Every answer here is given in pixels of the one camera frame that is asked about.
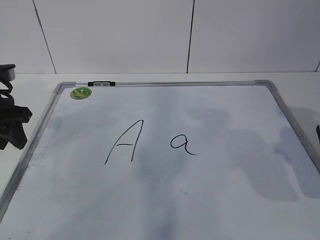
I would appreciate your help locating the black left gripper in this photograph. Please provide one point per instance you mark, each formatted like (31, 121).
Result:
(12, 118)

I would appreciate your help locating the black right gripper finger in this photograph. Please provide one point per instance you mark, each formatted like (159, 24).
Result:
(318, 132)

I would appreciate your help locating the round green magnet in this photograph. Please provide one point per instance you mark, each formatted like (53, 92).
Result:
(80, 93)

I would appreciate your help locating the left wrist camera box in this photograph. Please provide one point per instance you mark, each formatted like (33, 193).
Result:
(7, 72)

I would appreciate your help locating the black hanger clip on frame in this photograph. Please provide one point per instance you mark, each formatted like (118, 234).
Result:
(101, 84)

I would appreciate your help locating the white board with grey frame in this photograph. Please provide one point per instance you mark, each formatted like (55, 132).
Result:
(165, 161)

